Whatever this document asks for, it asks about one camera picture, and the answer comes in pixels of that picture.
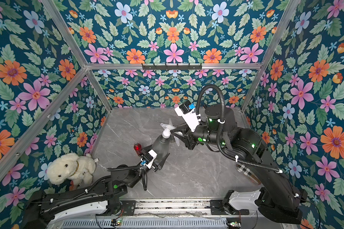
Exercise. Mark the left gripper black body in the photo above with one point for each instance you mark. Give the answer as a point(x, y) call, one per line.
point(142, 172)

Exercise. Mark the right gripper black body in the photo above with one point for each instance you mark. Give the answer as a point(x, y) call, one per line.
point(186, 136)

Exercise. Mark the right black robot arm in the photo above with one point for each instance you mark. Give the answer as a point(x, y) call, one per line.
point(210, 122)

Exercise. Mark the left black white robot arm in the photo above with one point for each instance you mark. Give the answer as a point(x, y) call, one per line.
point(100, 197)

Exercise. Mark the clear plastic spray bottle rear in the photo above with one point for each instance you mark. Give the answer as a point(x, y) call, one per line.
point(161, 147)

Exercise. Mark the small red object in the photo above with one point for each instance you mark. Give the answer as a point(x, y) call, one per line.
point(138, 149)

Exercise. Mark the cream plush teddy bear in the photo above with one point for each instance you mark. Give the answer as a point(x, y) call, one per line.
point(79, 169)

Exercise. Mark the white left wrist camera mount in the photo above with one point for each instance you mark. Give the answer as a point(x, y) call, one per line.
point(148, 158)

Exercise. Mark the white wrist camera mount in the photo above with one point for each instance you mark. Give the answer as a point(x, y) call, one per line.
point(187, 111)
point(148, 158)

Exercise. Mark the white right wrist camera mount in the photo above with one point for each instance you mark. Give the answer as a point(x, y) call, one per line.
point(187, 111)

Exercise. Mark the metal base rail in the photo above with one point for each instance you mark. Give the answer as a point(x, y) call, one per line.
point(191, 213)

